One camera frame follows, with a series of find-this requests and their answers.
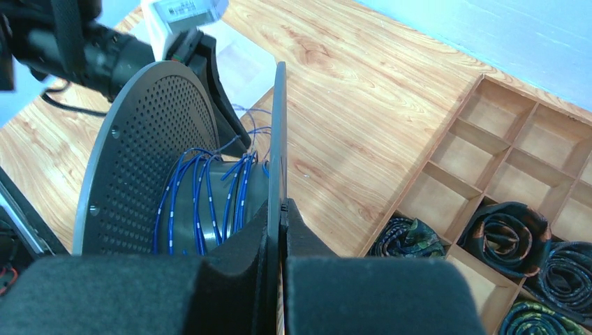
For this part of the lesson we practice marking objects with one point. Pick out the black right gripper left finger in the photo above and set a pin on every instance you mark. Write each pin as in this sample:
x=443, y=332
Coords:
x=143, y=294

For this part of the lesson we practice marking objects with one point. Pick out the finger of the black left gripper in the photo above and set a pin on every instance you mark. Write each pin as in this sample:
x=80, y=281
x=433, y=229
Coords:
x=198, y=51

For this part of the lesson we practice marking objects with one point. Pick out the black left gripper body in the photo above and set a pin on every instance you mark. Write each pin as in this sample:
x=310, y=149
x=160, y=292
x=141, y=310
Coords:
x=64, y=39

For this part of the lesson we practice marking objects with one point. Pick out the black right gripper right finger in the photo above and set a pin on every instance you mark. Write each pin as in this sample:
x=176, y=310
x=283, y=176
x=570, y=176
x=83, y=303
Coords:
x=327, y=294

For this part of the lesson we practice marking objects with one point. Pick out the dark grey filament spool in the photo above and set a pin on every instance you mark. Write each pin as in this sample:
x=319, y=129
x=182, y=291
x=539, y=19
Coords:
x=156, y=184

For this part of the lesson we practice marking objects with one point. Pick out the clear plastic divided tray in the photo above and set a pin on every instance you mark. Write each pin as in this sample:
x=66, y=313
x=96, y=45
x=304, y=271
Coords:
x=247, y=71

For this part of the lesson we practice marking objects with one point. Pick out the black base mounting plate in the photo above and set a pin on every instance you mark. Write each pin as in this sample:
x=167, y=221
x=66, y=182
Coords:
x=25, y=236

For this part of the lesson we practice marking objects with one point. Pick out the wooden compartment organizer tray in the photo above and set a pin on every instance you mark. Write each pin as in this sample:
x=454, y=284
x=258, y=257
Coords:
x=500, y=145

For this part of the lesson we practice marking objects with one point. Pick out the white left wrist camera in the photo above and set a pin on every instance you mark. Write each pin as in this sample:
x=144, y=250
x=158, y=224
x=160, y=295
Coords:
x=167, y=19

